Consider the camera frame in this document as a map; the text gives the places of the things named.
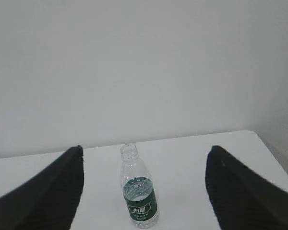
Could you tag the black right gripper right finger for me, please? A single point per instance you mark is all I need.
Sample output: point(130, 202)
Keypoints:
point(241, 199)

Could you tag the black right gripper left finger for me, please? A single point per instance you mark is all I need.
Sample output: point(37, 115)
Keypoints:
point(50, 199)

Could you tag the clear water bottle green label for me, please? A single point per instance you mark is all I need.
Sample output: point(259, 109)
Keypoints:
point(137, 188)

